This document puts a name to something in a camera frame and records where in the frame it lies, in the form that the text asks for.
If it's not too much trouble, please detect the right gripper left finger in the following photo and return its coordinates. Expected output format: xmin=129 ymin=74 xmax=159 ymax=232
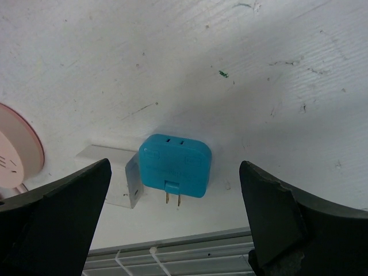
xmin=1 ymin=159 xmax=112 ymax=275

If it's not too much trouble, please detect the pink round power strip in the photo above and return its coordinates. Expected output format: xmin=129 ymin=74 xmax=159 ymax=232
xmin=1 ymin=104 xmax=45 ymax=194

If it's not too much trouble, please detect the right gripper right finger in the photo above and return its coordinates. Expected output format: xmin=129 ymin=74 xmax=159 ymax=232
xmin=239 ymin=161 xmax=367 ymax=275

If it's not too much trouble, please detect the white grey charger plug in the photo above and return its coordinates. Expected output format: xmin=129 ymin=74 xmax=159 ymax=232
xmin=74 ymin=145 xmax=144 ymax=209

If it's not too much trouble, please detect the blue charger plug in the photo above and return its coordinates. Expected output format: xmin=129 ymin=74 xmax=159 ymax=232
xmin=138 ymin=134 xmax=212 ymax=205

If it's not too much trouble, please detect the aluminium rail frame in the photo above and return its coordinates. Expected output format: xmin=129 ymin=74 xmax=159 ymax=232
xmin=82 ymin=228 xmax=254 ymax=275

